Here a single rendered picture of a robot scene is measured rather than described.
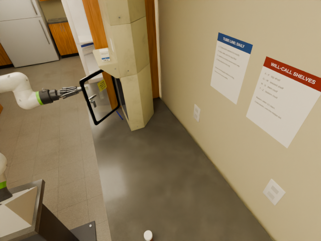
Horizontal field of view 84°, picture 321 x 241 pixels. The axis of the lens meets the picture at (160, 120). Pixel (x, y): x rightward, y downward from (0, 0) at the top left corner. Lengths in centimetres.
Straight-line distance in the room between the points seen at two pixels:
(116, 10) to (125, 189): 98
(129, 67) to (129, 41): 15
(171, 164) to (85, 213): 130
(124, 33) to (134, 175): 85
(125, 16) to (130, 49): 18
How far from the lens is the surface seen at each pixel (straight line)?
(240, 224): 111
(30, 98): 140
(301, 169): 83
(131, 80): 123
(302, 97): 72
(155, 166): 122
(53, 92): 139
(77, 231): 221
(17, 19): 616
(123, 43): 114
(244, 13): 84
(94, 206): 227
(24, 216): 122
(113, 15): 111
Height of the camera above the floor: 193
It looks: 40 degrees down
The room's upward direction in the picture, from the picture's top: 3 degrees counter-clockwise
